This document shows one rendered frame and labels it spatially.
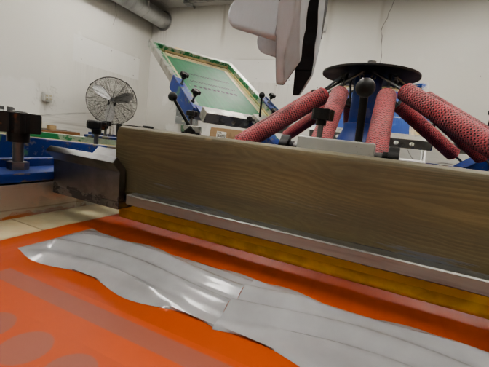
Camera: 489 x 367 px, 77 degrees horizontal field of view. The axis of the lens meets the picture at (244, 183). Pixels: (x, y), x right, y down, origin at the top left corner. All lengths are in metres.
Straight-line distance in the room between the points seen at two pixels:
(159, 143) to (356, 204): 0.18
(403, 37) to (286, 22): 4.38
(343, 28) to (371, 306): 4.53
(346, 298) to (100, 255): 0.19
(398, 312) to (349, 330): 0.06
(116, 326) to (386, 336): 0.15
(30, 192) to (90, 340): 0.23
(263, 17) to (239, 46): 4.81
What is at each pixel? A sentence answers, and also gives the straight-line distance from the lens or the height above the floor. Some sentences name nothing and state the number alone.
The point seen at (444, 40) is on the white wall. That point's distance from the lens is 4.62.
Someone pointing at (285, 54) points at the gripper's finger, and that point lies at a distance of 0.24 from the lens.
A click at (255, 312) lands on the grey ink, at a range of 0.20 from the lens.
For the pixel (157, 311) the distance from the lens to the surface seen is 0.20.
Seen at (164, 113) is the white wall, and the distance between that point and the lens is 5.59.
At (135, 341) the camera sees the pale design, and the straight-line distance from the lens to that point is 0.18.
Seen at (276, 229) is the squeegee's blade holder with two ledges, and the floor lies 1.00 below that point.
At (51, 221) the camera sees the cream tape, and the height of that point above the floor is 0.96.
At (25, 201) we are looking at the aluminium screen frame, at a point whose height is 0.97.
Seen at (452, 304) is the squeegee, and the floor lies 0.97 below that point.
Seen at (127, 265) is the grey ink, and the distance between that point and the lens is 0.25.
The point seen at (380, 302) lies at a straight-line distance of 0.26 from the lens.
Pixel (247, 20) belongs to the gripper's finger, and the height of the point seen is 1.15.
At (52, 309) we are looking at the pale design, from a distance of 0.22.
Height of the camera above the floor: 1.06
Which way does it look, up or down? 9 degrees down
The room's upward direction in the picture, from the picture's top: 7 degrees clockwise
